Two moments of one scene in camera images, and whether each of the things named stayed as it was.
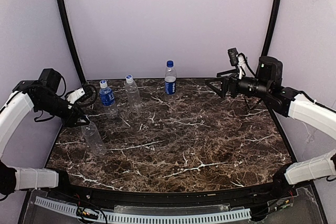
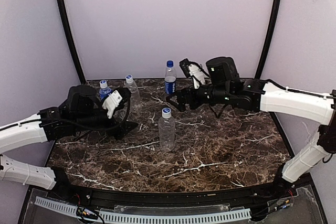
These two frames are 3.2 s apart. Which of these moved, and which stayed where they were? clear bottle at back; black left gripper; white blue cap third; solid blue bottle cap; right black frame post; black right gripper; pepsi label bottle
Moved: black left gripper; black right gripper
Stayed: solid blue bottle cap; white blue cap third; clear bottle at back; right black frame post; pepsi label bottle
